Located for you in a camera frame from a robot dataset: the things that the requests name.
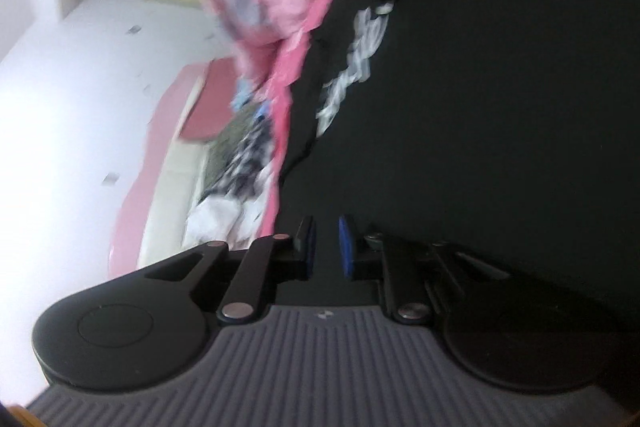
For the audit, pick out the green leaf-print pillow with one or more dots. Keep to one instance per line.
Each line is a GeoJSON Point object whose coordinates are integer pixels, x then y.
{"type": "Point", "coordinates": [235, 142]}

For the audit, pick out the black white plaid shirt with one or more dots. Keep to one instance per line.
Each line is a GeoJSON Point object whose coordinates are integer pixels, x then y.
{"type": "Point", "coordinates": [245, 162]}

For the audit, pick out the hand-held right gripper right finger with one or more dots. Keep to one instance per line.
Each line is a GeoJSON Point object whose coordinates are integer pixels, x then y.
{"type": "Point", "coordinates": [346, 249]}

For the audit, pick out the pink pillow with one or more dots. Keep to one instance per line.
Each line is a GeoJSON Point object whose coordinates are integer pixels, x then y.
{"type": "Point", "coordinates": [210, 102]}

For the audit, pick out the black printed t-shirt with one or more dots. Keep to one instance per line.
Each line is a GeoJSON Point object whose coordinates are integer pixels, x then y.
{"type": "Point", "coordinates": [475, 107]}

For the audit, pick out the white cloth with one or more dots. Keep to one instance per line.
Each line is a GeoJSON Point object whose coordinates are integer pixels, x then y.
{"type": "Point", "coordinates": [220, 217]}

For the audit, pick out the pink white bed headboard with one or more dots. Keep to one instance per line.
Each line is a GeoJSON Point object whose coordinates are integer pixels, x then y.
{"type": "Point", "coordinates": [150, 207]}

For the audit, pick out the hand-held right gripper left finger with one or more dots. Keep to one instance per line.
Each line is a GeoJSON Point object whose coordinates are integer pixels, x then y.
{"type": "Point", "coordinates": [309, 249]}

